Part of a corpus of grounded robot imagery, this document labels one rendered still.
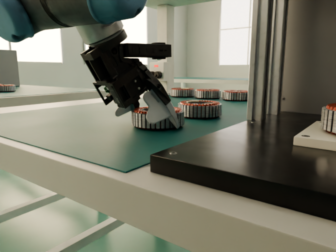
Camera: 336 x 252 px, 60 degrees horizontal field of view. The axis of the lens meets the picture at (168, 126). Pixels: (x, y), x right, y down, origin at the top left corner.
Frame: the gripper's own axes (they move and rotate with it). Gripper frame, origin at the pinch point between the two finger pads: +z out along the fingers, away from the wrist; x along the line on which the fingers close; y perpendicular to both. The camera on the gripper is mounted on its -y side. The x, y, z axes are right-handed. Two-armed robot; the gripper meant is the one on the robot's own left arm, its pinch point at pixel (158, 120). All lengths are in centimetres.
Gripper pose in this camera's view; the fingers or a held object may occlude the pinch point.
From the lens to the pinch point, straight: 62.1
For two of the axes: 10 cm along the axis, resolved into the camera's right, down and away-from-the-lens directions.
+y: -6.4, 6.0, -4.7
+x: 6.7, 1.4, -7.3
